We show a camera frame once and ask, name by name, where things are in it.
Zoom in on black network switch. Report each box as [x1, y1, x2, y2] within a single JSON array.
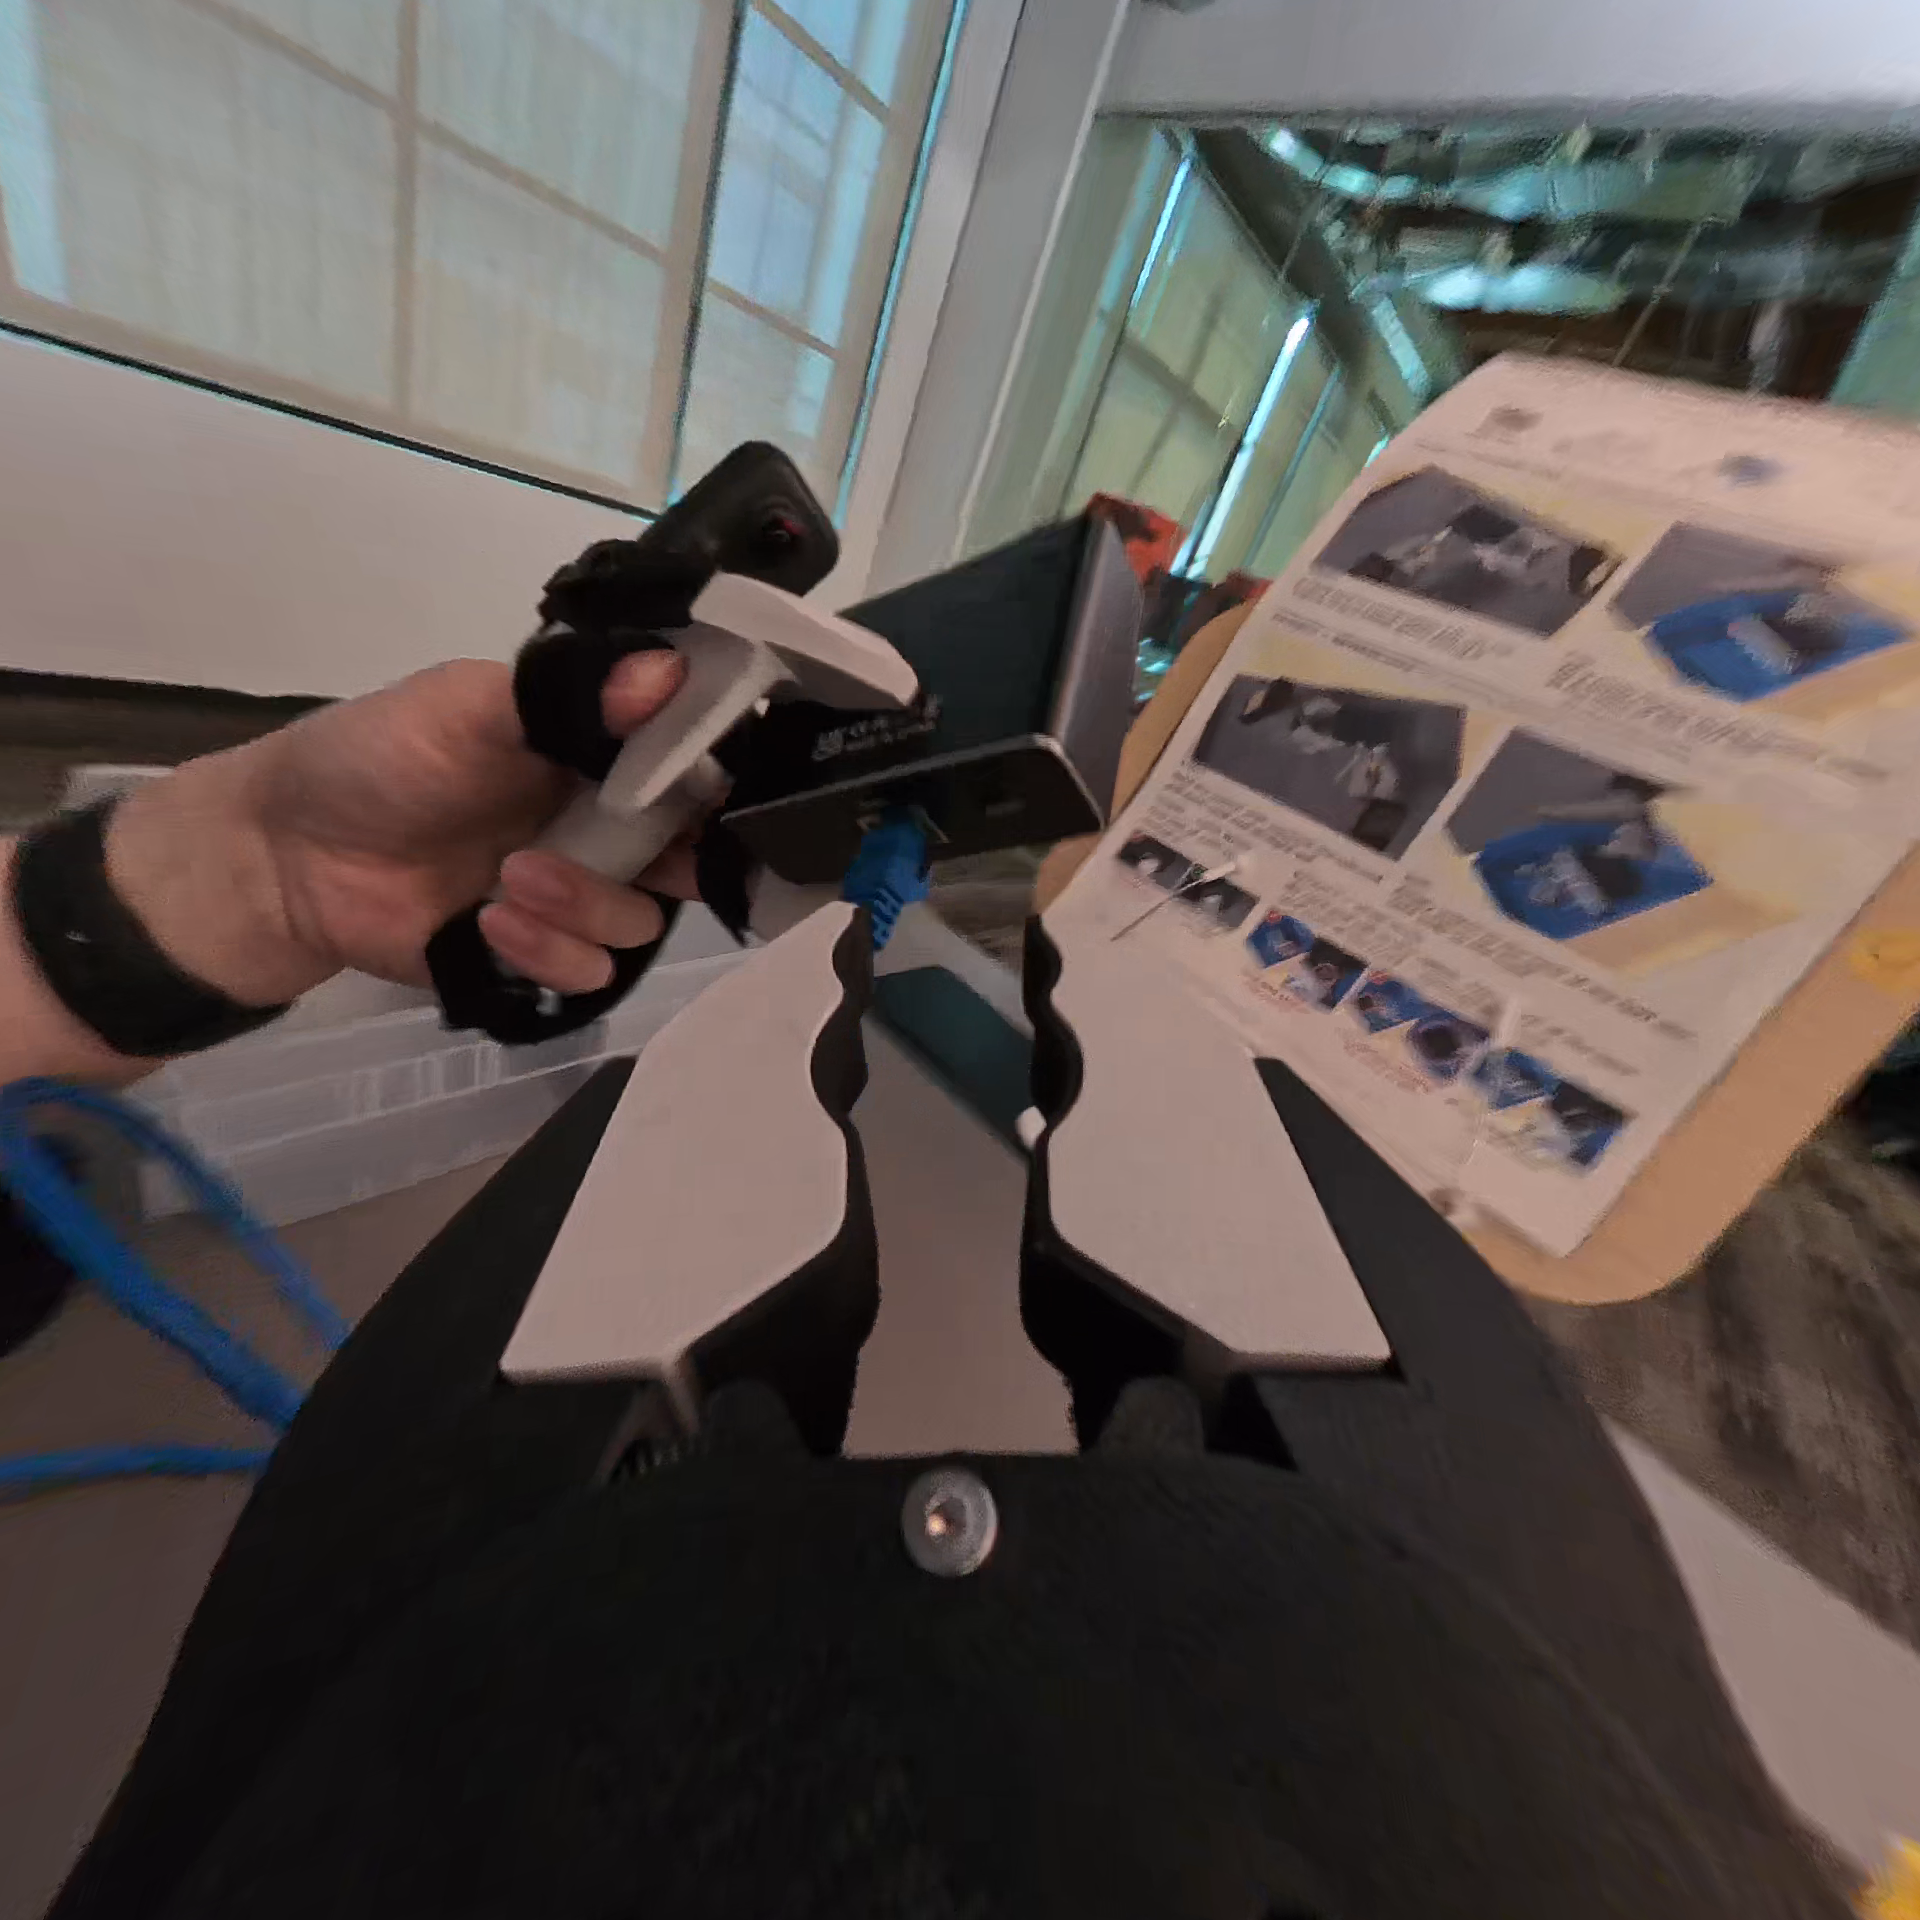
[[718, 682, 1108, 889]]

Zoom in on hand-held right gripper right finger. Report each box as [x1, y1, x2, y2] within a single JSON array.
[[1019, 915, 1395, 1450]]

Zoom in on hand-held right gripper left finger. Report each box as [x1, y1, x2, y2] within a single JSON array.
[[497, 902, 885, 1450]]

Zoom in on person's left forearm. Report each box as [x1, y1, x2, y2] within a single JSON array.
[[0, 838, 68, 1088]]

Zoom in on person's left hand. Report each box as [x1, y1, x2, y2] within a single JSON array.
[[111, 646, 705, 1010]]

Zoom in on dark teal box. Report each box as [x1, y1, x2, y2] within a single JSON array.
[[836, 514, 1145, 819]]

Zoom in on blue ethernet cable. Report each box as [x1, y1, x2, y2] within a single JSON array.
[[0, 803, 933, 1502]]

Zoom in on printed instruction sheet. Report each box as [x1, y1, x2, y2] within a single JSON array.
[[1088, 353, 1920, 1259]]

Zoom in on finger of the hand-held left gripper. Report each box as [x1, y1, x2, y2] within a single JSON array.
[[692, 574, 920, 711]]

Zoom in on clear plastic storage bin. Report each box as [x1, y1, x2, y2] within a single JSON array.
[[67, 767, 840, 1226]]

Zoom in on large paned window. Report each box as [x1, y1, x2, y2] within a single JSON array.
[[0, 0, 961, 506]]

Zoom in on cardboard backing board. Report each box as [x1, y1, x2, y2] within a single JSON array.
[[1036, 353, 1920, 1307]]

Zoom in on black wristband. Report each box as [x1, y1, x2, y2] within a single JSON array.
[[6, 792, 295, 1060]]

